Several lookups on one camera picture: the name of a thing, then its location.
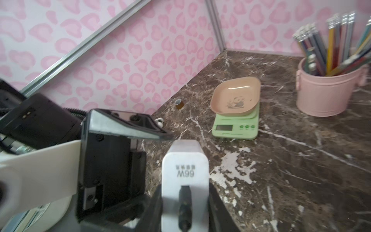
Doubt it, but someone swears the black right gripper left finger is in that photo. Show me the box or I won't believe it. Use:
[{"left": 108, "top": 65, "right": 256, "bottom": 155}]
[{"left": 136, "top": 184, "right": 162, "bottom": 232}]

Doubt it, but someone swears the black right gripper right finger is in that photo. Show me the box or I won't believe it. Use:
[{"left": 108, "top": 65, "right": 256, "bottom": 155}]
[{"left": 208, "top": 183, "right": 240, "bottom": 232}]

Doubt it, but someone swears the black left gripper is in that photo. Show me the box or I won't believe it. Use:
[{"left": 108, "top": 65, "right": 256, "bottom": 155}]
[{"left": 76, "top": 109, "right": 174, "bottom": 232}]

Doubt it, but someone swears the white usb charger adapter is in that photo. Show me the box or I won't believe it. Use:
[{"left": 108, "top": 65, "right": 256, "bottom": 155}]
[{"left": 161, "top": 140, "right": 209, "bottom": 232}]

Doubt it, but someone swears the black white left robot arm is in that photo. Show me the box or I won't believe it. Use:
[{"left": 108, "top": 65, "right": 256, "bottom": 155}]
[{"left": 1, "top": 81, "right": 173, "bottom": 232}]

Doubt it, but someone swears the green electronic kitchen scale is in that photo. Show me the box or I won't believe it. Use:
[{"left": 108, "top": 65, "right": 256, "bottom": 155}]
[{"left": 212, "top": 102, "right": 260, "bottom": 140}]

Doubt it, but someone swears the pink panda scale bowl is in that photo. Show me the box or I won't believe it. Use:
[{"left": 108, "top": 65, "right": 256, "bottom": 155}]
[{"left": 210, "top": 77, "right": 261, "bottom": 116}]

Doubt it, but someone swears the white plastic clip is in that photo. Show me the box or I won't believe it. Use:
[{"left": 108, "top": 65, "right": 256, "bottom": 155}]
[{"left": 155, "top": 118, "right": 164, "bottom": 128}]

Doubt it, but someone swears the small brown tape roll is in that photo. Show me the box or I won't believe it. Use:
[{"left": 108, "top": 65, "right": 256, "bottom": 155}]
[{"left": 174, "top": 99, "right": 185, "bottom": 110}]

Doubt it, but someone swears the pink metal pencil bucket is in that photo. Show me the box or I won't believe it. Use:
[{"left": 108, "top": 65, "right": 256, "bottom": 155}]
[{"left": 296, "top": 59, "right": 369, "bottom": 117}]

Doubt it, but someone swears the bundle of coloured pencils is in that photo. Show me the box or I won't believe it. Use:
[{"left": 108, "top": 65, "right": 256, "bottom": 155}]
[{"left": 293, "top": 12, "right": 371, "bottom": 77}]

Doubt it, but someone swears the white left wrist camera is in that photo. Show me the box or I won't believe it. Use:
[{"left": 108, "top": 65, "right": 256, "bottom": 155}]
[{"left": 1, "top": 140, "right": 81, "bottom": 232}]

